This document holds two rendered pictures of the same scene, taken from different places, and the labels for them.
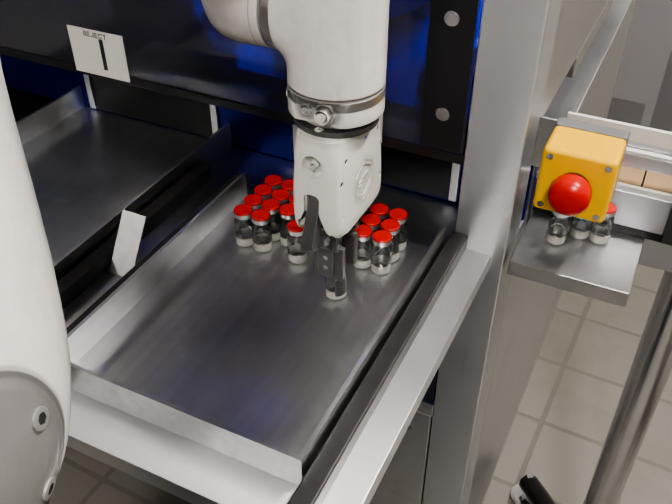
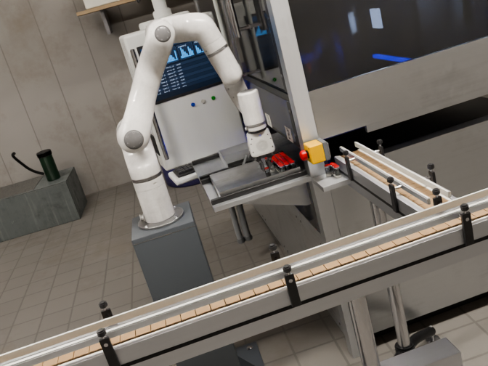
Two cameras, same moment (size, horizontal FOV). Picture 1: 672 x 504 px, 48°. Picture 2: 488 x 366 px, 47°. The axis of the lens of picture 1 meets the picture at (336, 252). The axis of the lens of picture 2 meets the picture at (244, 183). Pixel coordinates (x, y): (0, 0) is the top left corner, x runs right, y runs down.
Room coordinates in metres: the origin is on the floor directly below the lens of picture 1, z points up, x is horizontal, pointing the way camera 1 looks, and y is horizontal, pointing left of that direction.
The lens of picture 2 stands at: (-0.68, -1.77, 1.64)
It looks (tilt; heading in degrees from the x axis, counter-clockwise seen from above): 19 degrees down; 57
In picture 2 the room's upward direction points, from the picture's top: 16 degrees counter-clockwise
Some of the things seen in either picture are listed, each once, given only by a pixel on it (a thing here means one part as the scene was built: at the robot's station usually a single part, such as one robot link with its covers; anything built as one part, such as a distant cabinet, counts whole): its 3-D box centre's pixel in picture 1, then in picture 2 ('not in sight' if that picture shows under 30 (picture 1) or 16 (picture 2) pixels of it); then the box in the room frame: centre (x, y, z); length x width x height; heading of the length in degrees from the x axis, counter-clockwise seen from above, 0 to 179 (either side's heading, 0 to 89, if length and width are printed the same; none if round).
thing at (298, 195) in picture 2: not in sight; (268, 201); (0.55, -0.01, 0.80); 0.34 x 0.03 x 0.13; 154
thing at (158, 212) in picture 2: not in sight; (154, 198); (0.17, 0.19, 0.95); 0.19 x 0.19 x 0.18
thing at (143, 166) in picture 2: not in sight; (136, 147); (0.18, 0.22, 1.16); 0.19 x 0.12 x 0.24; 66
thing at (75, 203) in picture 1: (70, 172); (257, 149); (0.81, 0.33, 0.90); 0.34 x 0.26 x 0.04; 154
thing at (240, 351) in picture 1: (266, 298); (253, 174); (0.57, 0.07, 0.90); 0.34 x 0.26 x 0.04; 154
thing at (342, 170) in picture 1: (336, 159); (259, 140); (0.59, 0.00, 1.05); 0.10 x 0.07 x 0.11; 154
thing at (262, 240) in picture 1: (261, 231); not in sight; (0.67, 0.08, 0.91); 0.02 x 0.02 x 0.05
